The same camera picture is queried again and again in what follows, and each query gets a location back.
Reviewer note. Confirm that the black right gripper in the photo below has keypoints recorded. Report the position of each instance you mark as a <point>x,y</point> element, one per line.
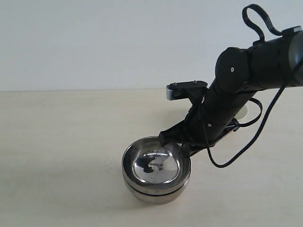
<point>194,133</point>

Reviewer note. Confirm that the patterned steel bowl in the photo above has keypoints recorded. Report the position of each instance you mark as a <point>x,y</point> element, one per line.
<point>153,169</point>

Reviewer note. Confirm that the large plain steel bowl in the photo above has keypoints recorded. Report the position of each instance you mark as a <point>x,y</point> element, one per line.
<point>157,199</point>

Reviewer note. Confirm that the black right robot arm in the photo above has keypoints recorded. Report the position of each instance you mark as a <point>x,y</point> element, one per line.
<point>239,75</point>

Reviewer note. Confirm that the white floral ceramic bowl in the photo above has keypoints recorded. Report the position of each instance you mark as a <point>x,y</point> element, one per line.
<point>243,112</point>

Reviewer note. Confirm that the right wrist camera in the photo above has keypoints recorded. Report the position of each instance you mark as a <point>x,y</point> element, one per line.
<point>182,90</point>

